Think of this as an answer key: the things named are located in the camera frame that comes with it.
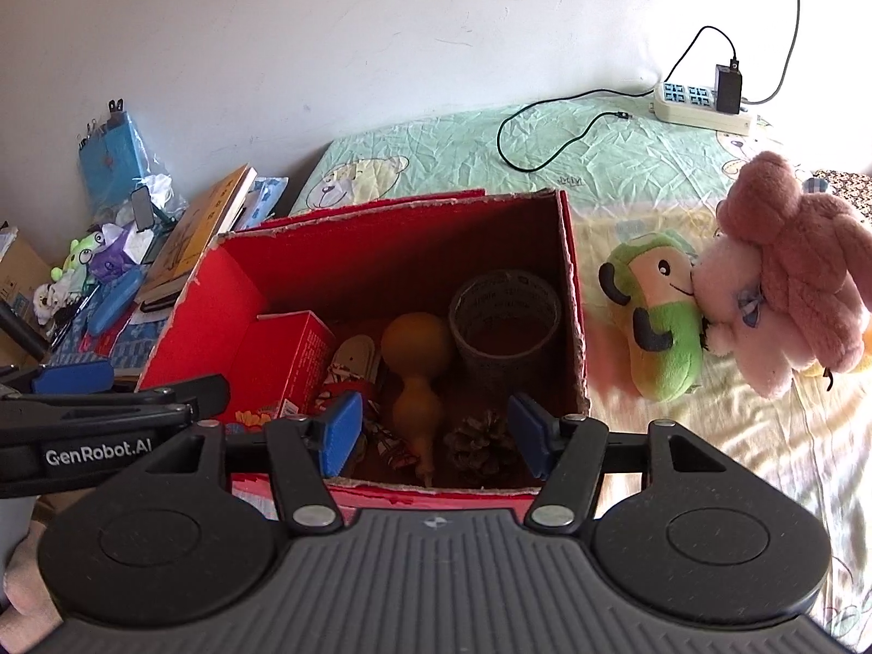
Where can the brown cardboard box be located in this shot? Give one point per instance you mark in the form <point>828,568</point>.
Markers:
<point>20,272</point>

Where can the light pink plush toy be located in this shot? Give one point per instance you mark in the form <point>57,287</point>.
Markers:
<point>736,300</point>

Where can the small phone stand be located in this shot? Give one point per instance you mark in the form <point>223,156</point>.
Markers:
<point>143,208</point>

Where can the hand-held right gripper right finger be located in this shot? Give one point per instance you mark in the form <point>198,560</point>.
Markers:
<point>528,436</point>

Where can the green plush toy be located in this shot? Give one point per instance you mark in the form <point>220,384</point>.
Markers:
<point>664,313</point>

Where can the green cartoon bed sheet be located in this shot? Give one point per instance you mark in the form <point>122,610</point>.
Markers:
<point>477,150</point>

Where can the blue patterned cloth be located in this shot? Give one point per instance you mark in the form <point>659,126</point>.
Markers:
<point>129,351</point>

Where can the brown pine cone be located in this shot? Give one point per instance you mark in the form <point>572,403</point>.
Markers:
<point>477,446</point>

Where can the red cardboard box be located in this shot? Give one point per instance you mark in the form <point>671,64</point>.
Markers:
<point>409,245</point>

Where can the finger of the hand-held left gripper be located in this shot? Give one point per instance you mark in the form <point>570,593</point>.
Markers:
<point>71,377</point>
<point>197,398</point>

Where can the brown patterned blanket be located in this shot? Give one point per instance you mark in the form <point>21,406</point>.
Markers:
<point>845,191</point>

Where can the white power strip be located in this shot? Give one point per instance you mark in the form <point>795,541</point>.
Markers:
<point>681,107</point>

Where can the small red carton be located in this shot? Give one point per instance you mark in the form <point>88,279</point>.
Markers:
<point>286,361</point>

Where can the orange-brown gourd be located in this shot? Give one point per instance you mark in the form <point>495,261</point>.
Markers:
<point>415,347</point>

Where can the white slipper toy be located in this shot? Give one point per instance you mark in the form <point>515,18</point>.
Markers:
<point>354,361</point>

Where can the blue white booklet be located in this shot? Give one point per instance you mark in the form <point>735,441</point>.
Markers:
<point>262,201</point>

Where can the dusty pink plush bear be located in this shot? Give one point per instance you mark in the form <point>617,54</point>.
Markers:
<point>804,245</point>

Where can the grey woven pen holder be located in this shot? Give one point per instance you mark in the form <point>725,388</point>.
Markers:
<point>504,361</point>

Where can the green frog toy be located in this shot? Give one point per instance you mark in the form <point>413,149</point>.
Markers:
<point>85,252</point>

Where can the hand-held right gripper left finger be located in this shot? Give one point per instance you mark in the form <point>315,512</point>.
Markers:
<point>342,436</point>

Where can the blue plastic bag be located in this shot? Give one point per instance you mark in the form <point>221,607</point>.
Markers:
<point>116,157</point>

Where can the blue pencil case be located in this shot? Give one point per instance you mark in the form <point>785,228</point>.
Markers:
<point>116,303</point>

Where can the small white plush toy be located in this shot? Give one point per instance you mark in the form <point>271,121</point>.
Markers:
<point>49,300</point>

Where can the black rod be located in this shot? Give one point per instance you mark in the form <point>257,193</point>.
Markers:
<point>24,334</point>

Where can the black charger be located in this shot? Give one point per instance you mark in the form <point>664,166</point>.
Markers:
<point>729,88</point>

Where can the yellow book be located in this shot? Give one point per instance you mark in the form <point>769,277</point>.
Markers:
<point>197,231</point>

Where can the person's left forearm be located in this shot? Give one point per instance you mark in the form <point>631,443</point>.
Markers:
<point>27,579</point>

